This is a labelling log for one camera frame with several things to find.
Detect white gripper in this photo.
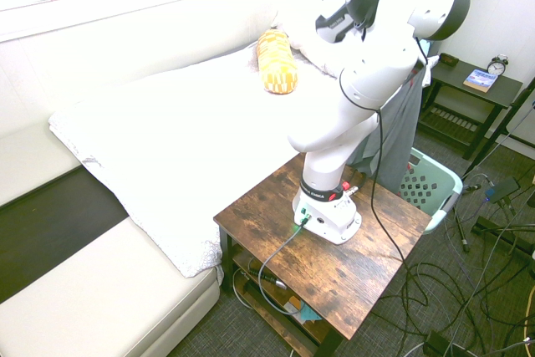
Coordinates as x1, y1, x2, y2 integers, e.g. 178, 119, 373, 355
421, 54, 441, 89

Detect grey shorts with red trim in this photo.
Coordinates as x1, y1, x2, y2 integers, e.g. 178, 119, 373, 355
346, 59, 432, 198

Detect mint green laundry basket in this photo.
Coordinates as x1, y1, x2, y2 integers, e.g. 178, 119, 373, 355
396, 146, 465, 237

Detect black nightstand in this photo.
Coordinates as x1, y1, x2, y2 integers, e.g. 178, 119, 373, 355
417, 57, 525, 161

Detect blue paperback book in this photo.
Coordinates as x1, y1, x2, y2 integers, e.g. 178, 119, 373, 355
461, 68, 501, 94

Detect black alarm clock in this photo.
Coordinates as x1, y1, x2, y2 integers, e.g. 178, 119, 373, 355
486, 54, 510, 79

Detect white bed pillow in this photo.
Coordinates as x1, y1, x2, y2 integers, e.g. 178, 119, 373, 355
273, 0, 361, 80

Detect black power adapter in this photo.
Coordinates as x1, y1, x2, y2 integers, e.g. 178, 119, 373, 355
483, 176, 522, 204

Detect yellow patterned bolster pillow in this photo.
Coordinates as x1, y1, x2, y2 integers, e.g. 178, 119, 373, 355
255, 28, 302, 96

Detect rustic wooden side table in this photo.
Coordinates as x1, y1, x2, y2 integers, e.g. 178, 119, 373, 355
212, 158, 433, 357

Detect white bed blanket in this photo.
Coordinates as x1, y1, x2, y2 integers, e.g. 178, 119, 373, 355
48, 40, 349, 280

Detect teal paper item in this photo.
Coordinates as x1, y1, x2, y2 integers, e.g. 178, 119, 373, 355
298, 303, 324, 325

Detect cream upholstered bench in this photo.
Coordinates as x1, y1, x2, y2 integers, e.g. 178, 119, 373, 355
0, 217, 224, 357
0, 124, 81, 208

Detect black camera tripod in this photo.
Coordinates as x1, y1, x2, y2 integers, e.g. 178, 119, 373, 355
459, 79, 535, 179

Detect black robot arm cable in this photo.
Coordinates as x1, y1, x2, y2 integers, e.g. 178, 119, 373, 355
338, 18, 424, 267

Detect dark green base cable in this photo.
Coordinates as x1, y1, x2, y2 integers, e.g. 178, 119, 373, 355
257, 217, 311, 317

